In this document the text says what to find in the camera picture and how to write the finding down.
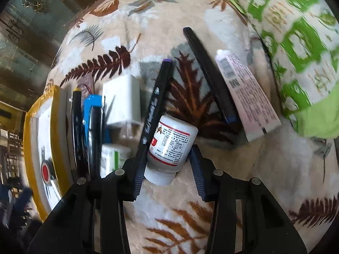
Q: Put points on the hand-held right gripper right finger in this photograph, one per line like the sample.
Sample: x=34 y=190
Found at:
x=197 y=169

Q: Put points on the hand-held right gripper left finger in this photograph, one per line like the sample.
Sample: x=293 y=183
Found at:
x=139 y=176

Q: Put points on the white bottle with green label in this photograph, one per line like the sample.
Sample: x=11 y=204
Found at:
x=111 y=158

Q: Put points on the white bottle with red label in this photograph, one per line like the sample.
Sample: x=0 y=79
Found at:
x=169 y=143

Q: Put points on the white charger adapter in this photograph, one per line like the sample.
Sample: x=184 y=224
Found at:
x=120 y=100

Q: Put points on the black marker with purple cap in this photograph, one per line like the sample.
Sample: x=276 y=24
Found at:
x=156 y=98

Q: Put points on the white and pink tube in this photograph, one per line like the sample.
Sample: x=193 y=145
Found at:
x=249 y=98

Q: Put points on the blue battery pack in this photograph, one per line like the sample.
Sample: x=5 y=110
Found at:
x=88 y=103

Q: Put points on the foam box with yellow tape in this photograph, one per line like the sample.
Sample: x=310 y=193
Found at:
x=57 y=127

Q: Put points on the black marker with blue cap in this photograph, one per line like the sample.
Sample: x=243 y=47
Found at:
x=209 y=71

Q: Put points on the plain black marker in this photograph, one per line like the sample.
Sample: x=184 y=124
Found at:
x=96 y=137

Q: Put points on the black marker with yellow cap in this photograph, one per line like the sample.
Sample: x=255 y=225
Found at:
x=77 y=116

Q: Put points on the red tape roll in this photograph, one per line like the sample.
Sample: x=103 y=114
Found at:
x=45 y=172

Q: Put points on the small pink sachet tube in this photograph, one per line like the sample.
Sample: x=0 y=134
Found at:
x=86 y=81

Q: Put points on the wooden chair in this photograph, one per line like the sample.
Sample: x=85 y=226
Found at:
x=10 y=150

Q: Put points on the leaf printed blanket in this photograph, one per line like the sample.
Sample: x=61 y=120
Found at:
x=185 y=13

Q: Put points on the green printed quilt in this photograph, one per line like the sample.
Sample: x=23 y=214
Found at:
x=291 y=31

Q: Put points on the glass door cabinet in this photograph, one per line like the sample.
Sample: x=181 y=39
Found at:
x=26 y=31

